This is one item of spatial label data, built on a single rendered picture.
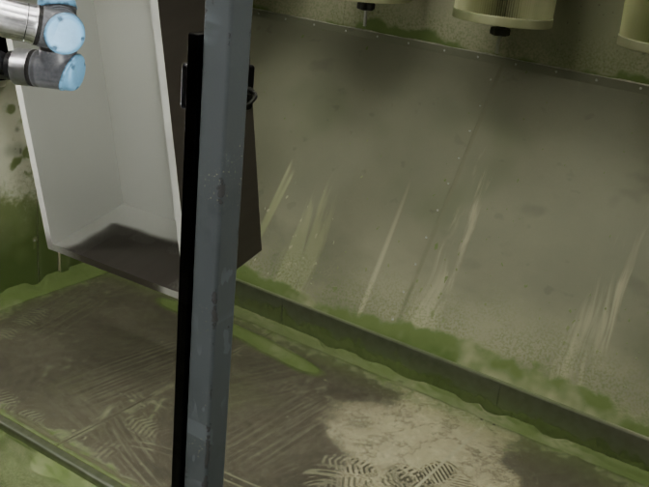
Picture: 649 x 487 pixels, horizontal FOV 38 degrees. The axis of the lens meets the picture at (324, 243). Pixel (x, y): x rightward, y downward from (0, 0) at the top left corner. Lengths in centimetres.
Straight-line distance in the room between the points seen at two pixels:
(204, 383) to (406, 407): 173
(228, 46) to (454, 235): 213
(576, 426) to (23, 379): 178
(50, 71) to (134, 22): 66
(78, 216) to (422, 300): 121
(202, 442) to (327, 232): 207
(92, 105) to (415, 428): 147
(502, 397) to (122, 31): 169
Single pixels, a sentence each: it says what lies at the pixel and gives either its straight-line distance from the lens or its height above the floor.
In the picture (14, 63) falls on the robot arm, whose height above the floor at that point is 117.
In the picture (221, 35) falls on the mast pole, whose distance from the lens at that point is 133.
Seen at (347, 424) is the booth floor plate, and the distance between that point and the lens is 305.
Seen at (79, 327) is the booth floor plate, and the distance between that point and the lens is 357.
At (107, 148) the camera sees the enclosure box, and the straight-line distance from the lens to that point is 324.
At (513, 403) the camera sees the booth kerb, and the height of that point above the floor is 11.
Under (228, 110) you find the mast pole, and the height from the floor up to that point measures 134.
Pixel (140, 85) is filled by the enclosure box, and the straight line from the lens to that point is 306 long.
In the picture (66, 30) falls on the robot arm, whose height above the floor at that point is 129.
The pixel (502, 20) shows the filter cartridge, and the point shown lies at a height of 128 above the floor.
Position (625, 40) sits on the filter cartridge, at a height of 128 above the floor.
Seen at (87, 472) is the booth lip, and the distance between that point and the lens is 281.
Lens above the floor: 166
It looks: 21 degrees down
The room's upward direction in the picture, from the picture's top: 6 degrees clockwise
